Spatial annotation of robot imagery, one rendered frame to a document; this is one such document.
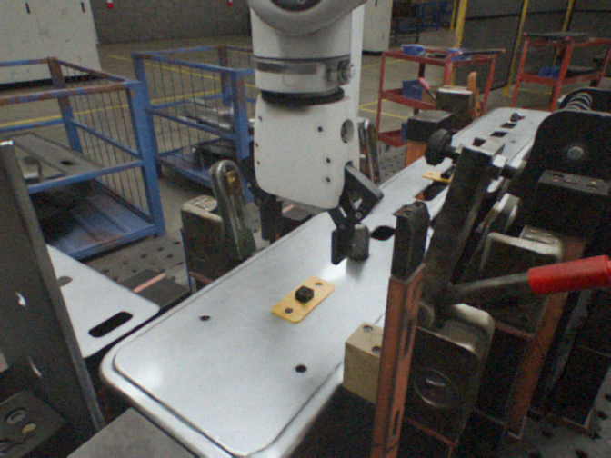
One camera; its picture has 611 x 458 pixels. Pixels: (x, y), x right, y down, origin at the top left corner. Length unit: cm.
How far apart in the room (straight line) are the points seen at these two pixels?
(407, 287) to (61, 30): 841
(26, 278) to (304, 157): 24
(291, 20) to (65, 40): 834
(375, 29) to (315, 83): 1102
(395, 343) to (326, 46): 23
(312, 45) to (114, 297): 36
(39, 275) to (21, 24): 822
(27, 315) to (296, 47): 26
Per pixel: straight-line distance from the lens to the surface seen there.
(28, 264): 24
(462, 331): 42
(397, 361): 32
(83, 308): 56
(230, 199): 60
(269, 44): 38
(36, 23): 850
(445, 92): 145
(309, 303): 50
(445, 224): 36
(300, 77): 37
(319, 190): 40
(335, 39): 38
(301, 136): 40
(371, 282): 55
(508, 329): 60
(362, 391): 39
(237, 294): 53
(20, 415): 36
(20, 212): 22
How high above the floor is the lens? 131
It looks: 29 degrees down
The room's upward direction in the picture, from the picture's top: straight up
